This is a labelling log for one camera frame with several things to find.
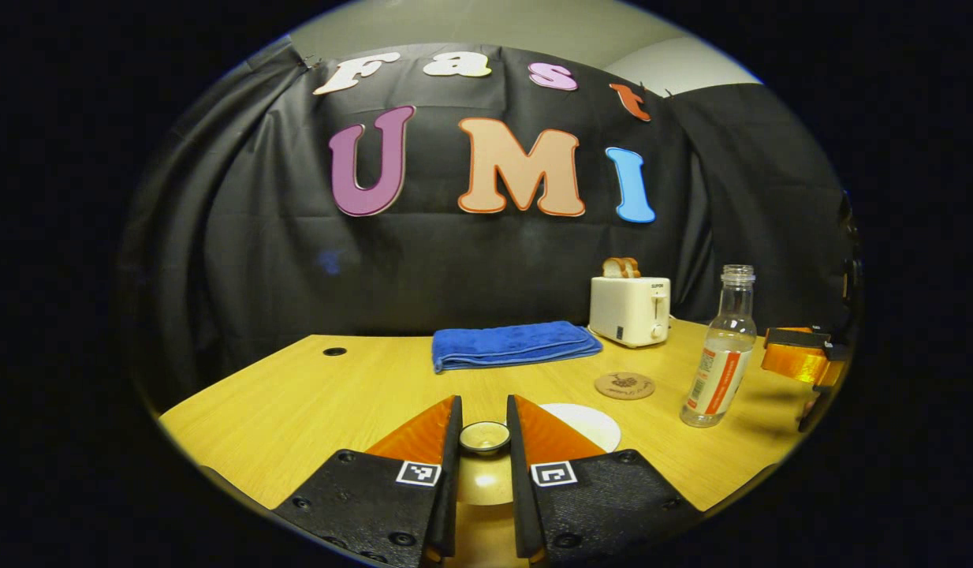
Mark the round wooden coaster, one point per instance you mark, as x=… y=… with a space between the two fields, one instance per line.
x=624 y=386

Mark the white toaster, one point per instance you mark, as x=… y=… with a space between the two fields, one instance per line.
x=624 y=312

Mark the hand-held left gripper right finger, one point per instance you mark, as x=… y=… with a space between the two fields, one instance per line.
x=520 y=505

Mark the clear water bottle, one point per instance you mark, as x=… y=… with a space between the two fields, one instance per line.
x=719 y=386

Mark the black backdrop cloth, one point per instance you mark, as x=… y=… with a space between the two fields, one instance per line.
x=455 y=268

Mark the bread slice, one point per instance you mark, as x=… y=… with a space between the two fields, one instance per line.
x=635 y=270
x=613 y=268

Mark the beige teacup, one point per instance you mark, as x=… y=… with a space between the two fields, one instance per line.
x=589 y=426

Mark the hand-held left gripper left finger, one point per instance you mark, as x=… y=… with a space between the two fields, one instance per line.
x=449 y=505

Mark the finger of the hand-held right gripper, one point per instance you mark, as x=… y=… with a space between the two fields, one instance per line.
x=812 y=410
x=802 y=359

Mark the blue folded towel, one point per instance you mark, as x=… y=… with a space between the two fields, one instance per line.
x=510 y=345

